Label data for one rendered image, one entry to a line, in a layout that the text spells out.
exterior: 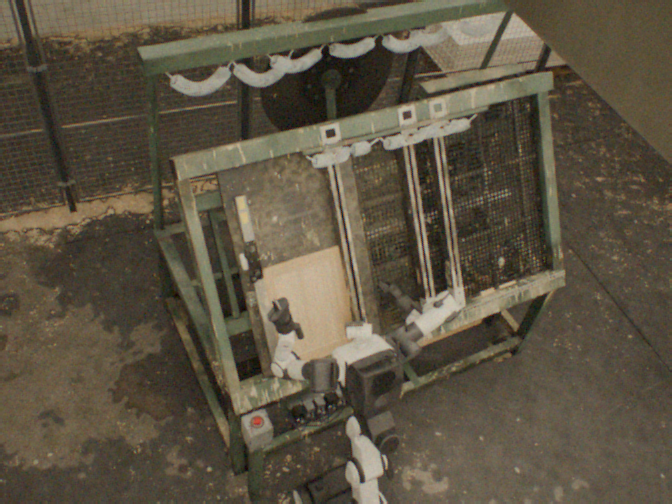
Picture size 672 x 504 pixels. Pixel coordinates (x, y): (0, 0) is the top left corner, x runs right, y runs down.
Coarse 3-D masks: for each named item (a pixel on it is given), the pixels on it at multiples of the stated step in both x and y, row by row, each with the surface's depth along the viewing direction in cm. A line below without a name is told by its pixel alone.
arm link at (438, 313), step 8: (440, 296) 317; (440, 304) 314; (432, 312) 313; (440, 312) 312; (448, 312) 313; (456, 312) 315; (416, 320) 314; (424, 320) 312; (432, 320) 312; (440, 320) 312; (448, 320) 314; (424, 328) 311; (432, 328) 313
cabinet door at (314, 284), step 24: (288, 264) 335; (312, 264) 341; (336, 264) 347; (288, 288) 337; (312, 288) 343; (336, 288) 349; (312, 312) 346; (336, 312) 352; (312, 336) 348; (336, 336) 355
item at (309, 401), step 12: (288, 396) 347; (300, 396) 353; (312, 396) 354; (324, 396) 354; (336, 396) 356; (288, 408) 348; (300, 408) 346; (312, 408) 346; (336, 408) 363; (300, 420) 346; (312, 420) 360; (324, 420) 361
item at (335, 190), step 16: (320, 128) 319; (336, 128) 323; (336, 160) 326; (336, 176) 332; (336, 192) 335; (336, 208) 335; (336, 224) 340; (336, 240) 345; (352, 256) 344; (352, 272) 346; (352, 288) 347; (352, 304) 351; (352, 320) 356
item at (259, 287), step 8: (240, 216) 317; (248, 216) 319; (240, 224) 319; (248, 224) 319; (248, 232) 320; (248, 240) 321; (256, 288) 327; (264, 288) 329; (264, 296) 330; (264, 304) 331; (264, 312) 331; (264, 320) 332; (264, 328) 334; (272, 328) 335; (272, 336) 336; (272, 344) 337; (272, 352) 337; (272, 360) 338
